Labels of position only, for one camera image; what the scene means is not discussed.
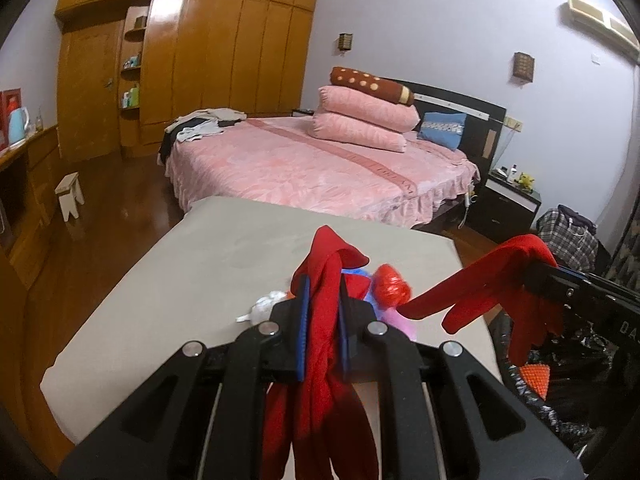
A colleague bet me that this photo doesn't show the pile of clothes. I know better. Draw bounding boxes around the pile of clothes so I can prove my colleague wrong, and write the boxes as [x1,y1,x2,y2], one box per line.
[159,107,248,161]

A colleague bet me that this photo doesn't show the pink pillow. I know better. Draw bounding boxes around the pink pillow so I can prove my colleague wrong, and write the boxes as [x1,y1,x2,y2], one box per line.
[306,112,416,153]
[318,85,421,133]

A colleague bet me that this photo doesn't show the white air conditioner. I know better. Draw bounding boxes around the white air conditioner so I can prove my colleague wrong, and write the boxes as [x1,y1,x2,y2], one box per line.
[567,0,640,53]

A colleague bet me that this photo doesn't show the red plastic wrapper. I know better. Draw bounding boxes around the red plastic wrapper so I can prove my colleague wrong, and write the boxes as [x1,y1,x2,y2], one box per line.
[372,264,412,308]

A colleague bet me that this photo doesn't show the light blue kettle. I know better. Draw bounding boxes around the light blue kettle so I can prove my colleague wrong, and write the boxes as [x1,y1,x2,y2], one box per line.
[6,106,32,147]

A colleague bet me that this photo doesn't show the orange foam net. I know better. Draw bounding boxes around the orange foam net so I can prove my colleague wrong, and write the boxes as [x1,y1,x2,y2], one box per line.
[517,364,551,401]

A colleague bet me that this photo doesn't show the red fabric glove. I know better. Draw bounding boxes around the red fabric glove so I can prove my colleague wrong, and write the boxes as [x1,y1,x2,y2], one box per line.
[262,225,378,480]
[400,234,566,366]

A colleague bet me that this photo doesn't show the white tissue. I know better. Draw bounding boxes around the white tissue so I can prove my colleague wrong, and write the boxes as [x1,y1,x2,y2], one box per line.
[236,290,291,323]

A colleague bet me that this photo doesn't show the plaid bag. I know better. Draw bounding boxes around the plaid bag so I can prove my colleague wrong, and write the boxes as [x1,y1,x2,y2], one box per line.
[536,205,601,271]

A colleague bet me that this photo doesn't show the black plastic garbage bag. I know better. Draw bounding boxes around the black plastic garbage bag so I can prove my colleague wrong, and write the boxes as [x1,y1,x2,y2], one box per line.
[487,305,640,461]

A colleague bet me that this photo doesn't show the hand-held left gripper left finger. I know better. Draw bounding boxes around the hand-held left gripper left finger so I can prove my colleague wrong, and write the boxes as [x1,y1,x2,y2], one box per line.
[59,276,313,480]

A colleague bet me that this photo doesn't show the small white stool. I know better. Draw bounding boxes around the small white stool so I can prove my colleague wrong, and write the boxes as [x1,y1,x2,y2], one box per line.
[54,172,86,222]

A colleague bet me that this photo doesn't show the red box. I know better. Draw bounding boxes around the red box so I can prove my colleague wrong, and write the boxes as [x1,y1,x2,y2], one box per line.
[0,87,25,153]

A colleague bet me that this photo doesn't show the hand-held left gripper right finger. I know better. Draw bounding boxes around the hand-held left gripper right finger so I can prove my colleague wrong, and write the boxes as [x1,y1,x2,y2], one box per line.
[336,272,586,480]

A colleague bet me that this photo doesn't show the blue cushion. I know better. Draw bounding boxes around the blue cushion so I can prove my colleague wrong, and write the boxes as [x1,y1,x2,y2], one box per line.
[416,111,468,151]

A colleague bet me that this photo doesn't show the black nightstand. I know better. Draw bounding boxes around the black nightstand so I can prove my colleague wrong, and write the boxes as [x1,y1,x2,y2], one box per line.
[467,167,543,233]

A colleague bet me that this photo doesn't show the wooden sideboard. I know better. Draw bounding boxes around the wooden sideboard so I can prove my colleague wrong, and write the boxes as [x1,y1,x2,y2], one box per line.
[0,122,63,291]

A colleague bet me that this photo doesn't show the brown polka dot pillow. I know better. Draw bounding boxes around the brown polka dot pillow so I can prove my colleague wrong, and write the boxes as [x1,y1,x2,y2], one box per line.
[329,66,416,107]

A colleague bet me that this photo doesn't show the white hanging cable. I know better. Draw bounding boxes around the white hanging cable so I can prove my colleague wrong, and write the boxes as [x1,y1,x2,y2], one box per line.
[462,185,477,226]

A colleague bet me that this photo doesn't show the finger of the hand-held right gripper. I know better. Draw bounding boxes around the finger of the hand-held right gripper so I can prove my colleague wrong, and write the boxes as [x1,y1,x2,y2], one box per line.
[520,259,626,321]
[552,266,640,297]

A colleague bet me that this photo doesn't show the wooden wardrobe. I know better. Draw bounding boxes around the wooden wardrobe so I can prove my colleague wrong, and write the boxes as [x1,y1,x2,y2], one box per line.
[54,0,319,163]

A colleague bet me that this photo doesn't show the black headboard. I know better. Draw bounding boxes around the black headboard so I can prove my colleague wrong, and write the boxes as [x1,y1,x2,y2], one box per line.
[392,79,508,176]

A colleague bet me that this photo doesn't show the patterned curtain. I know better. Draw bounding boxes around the patterned curtain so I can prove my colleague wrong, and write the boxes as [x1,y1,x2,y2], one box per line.
[605,200,640,286]

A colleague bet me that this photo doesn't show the bed with pink bedspread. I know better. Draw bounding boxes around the bed with pink bedspread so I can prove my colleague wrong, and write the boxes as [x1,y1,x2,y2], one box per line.
[157,112,481,233]

